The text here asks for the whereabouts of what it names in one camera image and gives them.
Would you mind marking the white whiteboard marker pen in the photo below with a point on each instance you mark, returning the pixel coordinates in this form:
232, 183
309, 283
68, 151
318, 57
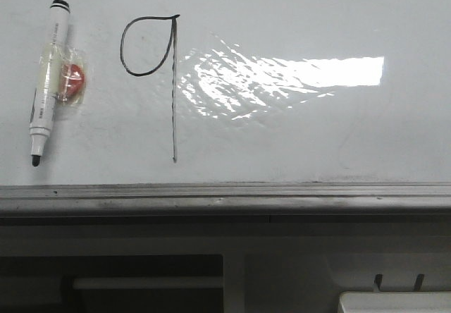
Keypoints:
49, 76

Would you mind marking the dark right hook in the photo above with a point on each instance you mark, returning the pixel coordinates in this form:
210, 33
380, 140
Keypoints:
418, 282

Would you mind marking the grey aluminium marker tray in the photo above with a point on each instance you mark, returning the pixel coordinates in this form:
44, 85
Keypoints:
222, 199

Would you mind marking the dark hook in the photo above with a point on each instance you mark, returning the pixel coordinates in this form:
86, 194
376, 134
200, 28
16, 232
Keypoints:
418, 282
377, 282

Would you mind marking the white box lower right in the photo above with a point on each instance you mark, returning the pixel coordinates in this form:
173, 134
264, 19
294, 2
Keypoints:
395, 302

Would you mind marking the white whiteboard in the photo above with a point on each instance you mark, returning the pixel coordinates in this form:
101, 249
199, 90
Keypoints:
184, 91

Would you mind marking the dark left hook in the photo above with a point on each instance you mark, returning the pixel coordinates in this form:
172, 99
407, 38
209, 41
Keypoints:
377, 282

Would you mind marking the red magnet taped to marker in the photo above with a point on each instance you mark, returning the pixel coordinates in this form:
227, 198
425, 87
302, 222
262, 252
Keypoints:
73, 78

